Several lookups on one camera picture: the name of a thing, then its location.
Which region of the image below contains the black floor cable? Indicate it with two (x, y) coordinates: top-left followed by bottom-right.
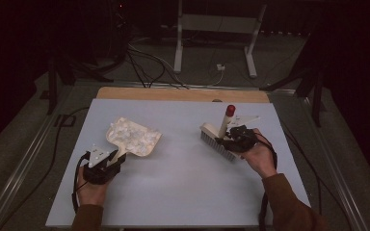
(278, 118), (355, 231)
(0, 106), (91, 231)

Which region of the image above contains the bundle of black floor cables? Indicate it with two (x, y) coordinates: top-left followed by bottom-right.
(125, 42), (191, 90)

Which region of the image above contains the white plug with cable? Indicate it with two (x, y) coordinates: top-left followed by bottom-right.
(186, 63), (226, 90)

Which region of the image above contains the white board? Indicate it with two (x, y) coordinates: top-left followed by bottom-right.
(45, 98), (312, 229)

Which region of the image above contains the pile of white paper scraps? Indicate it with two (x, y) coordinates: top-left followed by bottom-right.
(109, 118), (158, 154)

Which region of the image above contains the hand-held gripper black cable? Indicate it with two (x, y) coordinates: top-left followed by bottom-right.
(70, 150), (92, 215)
(252, 130), (279, 231)

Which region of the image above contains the wooden table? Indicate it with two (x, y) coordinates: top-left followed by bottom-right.
(95, 86), (271, 104)

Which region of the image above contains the person's right hand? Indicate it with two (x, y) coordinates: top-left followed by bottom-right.
(240, 128), (278, 180)

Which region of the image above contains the black tripod stand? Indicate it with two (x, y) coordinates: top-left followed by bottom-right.
(259, 32), (327, 128)
(45, 44), (115, 116)

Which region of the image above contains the grey metal stand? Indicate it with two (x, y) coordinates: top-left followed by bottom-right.
(172, 0), (268, 79)

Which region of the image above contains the right hand-held gripper black cable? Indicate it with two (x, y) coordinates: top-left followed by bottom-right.
(252, 130), (279, 231)

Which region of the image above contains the aluminium frame rail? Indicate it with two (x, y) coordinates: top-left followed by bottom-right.
(0, 107), (66, 231)
(297, 92), (370, 231)

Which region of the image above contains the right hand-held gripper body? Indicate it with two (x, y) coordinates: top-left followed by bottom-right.
(223, 115), (261, 154)

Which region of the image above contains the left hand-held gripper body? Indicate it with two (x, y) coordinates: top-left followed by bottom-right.
(82, 143), (127, 186)

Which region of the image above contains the person's left hand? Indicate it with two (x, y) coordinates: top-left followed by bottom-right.
(76, 165), (111, 207)

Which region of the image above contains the left hand-held gripper black cable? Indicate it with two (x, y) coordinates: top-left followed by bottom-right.
(70, 150), (92, 215)

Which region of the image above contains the cream plastic dustpan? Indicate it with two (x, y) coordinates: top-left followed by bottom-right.
(105, 116), (163, 166)

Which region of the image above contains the cream brush with red tip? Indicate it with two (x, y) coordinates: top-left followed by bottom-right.
(199, 104), (243, 163)

